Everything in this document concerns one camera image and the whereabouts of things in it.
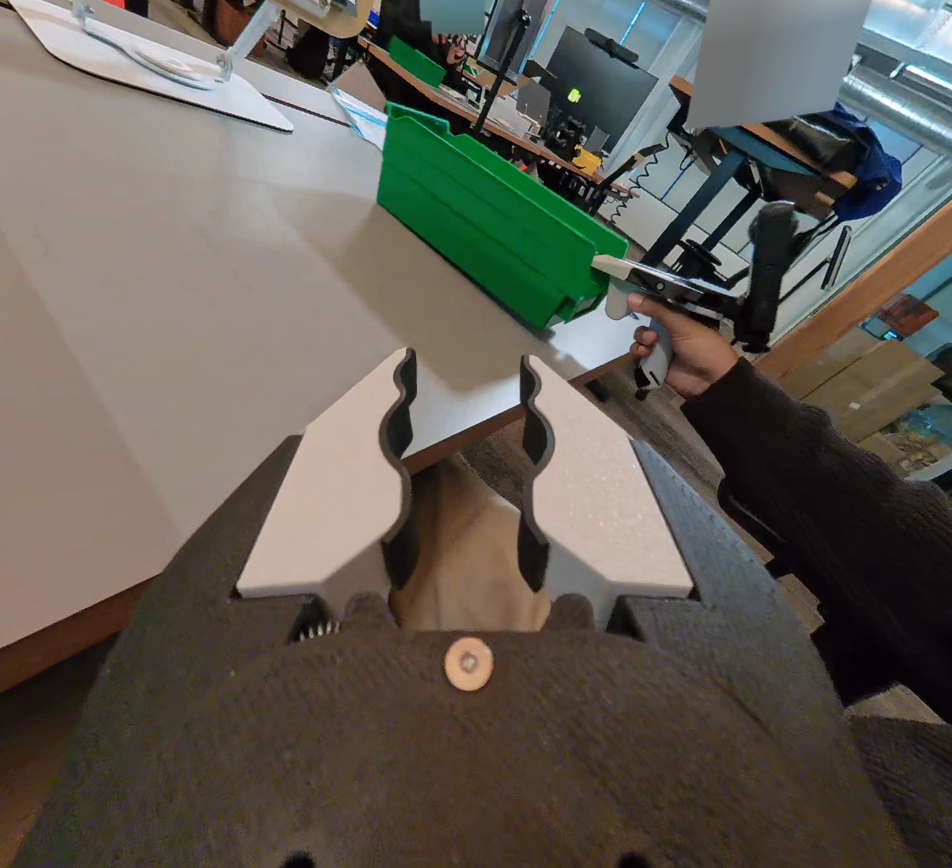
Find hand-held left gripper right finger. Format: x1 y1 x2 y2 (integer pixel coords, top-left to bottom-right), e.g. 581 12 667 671
518 353 698 633

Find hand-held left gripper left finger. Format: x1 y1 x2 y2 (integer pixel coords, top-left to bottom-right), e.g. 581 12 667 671
235 347 419 601

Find person's right forearm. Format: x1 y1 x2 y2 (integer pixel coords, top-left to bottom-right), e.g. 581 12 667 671
680 356 952 707

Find black standing desk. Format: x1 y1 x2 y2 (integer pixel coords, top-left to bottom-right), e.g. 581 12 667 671
646 74 858 270

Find grey desk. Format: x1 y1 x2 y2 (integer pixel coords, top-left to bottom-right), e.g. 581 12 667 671
0 0 642 692

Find person's right hand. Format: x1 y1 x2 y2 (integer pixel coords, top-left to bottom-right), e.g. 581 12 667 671
627 291 742 399

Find person's beige trousers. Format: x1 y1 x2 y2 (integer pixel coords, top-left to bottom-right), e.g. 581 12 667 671
389 458 553 635

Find blue jacket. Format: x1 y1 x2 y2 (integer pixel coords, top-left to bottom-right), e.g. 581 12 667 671
829 102 905 224

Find brown cardboard boxes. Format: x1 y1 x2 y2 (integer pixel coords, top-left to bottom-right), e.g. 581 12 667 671
773 329 947 471

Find large black monitor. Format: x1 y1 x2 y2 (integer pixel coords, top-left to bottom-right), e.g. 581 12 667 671
541 25 660 149

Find long wooden edged table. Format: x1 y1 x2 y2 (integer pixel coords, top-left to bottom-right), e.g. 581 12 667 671
357 35 635 203

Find black stand pole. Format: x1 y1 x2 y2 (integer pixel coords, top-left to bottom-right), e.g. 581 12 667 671
472 9 534 134

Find wide green plastic bin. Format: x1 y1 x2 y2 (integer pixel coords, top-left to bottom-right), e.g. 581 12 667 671
387 35 448 89

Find white blue printed leaflet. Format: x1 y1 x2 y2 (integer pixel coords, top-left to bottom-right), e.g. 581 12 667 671
329 86 390 149

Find brown bag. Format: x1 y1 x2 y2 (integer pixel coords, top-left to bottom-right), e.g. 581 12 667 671
214 0 270 60

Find beige document holder stand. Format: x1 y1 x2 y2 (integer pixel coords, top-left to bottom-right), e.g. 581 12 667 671
3 0 376 134

